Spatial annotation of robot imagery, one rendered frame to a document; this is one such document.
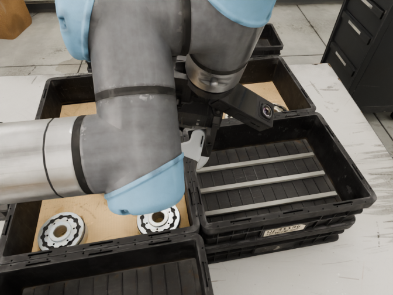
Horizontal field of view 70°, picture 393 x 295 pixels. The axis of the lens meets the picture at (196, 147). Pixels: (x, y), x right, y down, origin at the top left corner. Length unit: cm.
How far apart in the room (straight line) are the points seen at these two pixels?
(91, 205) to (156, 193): 55
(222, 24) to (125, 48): 9
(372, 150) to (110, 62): 106
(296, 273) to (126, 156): 68
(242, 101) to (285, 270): 54
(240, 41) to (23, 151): 21
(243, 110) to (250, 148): 45
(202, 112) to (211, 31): 17
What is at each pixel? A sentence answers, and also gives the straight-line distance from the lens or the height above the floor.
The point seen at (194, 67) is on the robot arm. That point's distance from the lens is 34.
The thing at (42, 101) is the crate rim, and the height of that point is 93.
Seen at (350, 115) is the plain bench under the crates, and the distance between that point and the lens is 130.
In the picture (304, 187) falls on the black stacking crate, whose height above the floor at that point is 83.
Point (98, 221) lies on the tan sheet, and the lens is 75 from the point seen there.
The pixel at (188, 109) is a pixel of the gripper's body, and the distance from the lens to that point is 42.
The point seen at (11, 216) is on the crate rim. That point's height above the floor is 93.
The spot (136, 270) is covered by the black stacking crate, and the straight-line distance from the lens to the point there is 68.
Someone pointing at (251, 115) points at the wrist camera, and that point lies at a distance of 42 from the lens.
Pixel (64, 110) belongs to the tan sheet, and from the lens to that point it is 106.
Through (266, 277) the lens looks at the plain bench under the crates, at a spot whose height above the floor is 70.
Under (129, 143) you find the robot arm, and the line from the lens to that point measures 24.
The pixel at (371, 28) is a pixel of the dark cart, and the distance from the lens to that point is 200.
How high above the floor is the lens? 147
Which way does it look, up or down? 49 degrees down
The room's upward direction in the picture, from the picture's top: straight up
